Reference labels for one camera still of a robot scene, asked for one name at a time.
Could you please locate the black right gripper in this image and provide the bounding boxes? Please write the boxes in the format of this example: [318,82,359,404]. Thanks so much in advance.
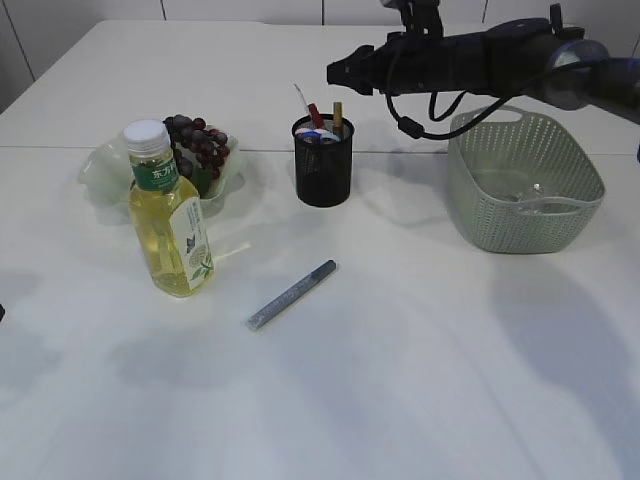
[326,32,450,96]

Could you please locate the gold glitter pen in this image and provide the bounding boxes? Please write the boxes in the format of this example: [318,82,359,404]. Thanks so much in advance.
[332,101,344,138]

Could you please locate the red marker pen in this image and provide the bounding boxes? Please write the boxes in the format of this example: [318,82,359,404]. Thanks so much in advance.
[308,103,326,129]

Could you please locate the clear plastic ruler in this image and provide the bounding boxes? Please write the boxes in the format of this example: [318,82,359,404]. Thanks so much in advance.
[293,83,313,122]

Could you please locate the blue handled scissors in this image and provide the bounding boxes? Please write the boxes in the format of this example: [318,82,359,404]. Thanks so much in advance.
[304,129,341,145]

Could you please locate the pink purple small scissors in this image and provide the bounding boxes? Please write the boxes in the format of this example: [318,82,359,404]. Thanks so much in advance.
[295,128,322,143]

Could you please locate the clear plastic sheet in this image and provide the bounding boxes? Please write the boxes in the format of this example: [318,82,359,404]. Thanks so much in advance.
[504,183,565,215]

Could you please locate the yellow tea plastic bottle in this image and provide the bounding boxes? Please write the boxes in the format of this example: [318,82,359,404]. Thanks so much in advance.
[123,119,214,298]

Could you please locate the purple grape bunch with leaf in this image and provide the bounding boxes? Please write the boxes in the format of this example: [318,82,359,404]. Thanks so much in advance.
[163,114,231,199]

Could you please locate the silver grey marker pen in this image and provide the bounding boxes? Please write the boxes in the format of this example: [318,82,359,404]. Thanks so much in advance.
[245,260,337,332]

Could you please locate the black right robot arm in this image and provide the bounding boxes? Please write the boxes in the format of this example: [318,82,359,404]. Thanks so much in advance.
[327,1,639,141]

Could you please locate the black mesh pen holder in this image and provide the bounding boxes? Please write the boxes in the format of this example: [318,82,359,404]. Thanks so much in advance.
[291,115,355,208]

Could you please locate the green woven plastic basket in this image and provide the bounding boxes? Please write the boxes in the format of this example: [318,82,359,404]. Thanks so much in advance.
[447,106,606,254]

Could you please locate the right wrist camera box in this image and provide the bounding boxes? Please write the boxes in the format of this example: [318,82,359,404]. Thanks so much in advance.
[380,0,399,10]

